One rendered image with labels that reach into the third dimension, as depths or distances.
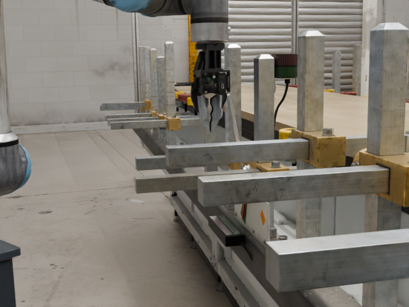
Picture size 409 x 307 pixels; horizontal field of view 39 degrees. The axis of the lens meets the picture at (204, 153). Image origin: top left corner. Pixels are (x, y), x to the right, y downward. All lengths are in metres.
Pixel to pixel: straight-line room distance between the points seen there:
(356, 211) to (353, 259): 0.88
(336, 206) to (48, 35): 7.69
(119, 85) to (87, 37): 0.86
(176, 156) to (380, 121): 0.32
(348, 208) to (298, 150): 0.43
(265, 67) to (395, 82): 0.50
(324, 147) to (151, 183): 0.39
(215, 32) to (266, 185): 0.72
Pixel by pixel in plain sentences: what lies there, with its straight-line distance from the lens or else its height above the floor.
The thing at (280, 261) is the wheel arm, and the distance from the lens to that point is 0.42.
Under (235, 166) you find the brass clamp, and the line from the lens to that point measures 1.42.
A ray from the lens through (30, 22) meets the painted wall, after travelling 8.84.
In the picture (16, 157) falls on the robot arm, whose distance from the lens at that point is 1.73.
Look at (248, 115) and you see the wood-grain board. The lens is 2.03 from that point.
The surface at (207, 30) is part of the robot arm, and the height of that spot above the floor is 1.16.
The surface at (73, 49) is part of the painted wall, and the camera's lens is 8.86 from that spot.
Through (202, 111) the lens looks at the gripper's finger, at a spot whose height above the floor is 0.97.
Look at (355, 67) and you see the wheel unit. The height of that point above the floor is 1.02.
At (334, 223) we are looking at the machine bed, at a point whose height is 0.69.
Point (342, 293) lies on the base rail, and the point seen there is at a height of 0.70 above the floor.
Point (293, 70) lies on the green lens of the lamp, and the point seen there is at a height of 1.07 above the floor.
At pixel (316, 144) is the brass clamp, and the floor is 0.96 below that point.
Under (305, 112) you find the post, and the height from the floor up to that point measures 1.00.
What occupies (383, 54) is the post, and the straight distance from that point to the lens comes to 0.76.
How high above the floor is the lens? 1.10
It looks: 10 degrees down
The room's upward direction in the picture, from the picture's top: 1 degrees counter-clockwise
